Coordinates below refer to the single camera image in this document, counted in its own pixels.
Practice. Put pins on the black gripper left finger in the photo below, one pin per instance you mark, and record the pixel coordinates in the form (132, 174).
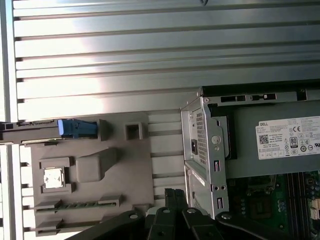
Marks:
(162, 225)

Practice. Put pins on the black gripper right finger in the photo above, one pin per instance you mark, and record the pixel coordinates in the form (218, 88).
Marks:
(200, 227)

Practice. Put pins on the hard disk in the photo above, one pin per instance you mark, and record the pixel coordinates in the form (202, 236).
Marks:
(75, 128)

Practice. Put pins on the CPU socket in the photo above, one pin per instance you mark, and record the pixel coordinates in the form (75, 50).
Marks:
(260, 207)

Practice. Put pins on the grey parts rack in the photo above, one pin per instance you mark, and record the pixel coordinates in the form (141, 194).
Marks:
(120, 170)

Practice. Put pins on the black open PC case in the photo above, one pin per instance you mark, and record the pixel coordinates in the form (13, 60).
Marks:
(215, 155)

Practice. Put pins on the green motherboard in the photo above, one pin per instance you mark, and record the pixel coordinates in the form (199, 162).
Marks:
(277, 220)

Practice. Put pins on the grey power supply unit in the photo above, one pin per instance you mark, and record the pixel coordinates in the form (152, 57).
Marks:
(250, 160)

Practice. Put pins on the green RAM stick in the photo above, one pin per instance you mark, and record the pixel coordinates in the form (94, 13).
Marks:
(75, 206)

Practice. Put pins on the black RAM slot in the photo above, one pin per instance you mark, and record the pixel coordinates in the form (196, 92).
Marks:
(292, 200)
(303, 200)

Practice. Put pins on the silver CPU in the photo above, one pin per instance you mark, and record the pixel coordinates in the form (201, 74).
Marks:
(53, 178)

